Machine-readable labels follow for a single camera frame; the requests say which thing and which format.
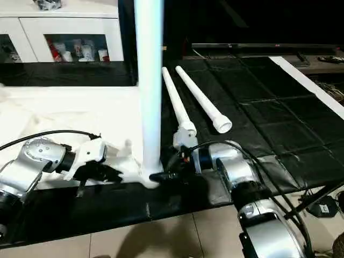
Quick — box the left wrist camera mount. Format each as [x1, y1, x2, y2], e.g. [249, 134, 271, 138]
[66, 138, 109, 181]

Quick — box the white plastic table top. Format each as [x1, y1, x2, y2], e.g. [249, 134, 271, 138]
[0, 85, 162, 190]

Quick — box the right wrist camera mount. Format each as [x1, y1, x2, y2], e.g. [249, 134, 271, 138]
[173, 128, 198, 153]

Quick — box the white plastic table leg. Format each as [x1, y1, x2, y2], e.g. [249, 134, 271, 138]
[161, 67, 198, 138]
[175, 65, 233, 134]
[133, 0, 165, 182]

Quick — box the black work mat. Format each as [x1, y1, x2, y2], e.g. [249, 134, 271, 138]
[0, 56, 344, 245]

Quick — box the white glass-door cabinet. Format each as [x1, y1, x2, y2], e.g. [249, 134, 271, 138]
[0, 0, 125, 64]

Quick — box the small grey metal object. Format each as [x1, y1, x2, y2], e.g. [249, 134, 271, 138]
[33, 0, 62, 11]

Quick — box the large black cabinet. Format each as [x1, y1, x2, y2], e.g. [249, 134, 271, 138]
[119, 0, 344, 59]

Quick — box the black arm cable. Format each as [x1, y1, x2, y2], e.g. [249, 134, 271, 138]
[0, 130, 103, 152]
[185, 140, 315, 256]

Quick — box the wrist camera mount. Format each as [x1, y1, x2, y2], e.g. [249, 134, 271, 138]
[66, 138, 109, 181]
[173, 128, 198, 153]

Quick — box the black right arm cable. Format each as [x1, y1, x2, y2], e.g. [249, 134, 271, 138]
[185, 140, 315, 256]

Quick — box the small white jar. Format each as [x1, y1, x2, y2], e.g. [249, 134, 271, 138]
[80, 44, 95, 61]

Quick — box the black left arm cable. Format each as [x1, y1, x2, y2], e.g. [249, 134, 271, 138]
[0, 130, 103, 152]

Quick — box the small red bottle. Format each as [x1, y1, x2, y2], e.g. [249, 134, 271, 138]
[48, 41, 61, 62]

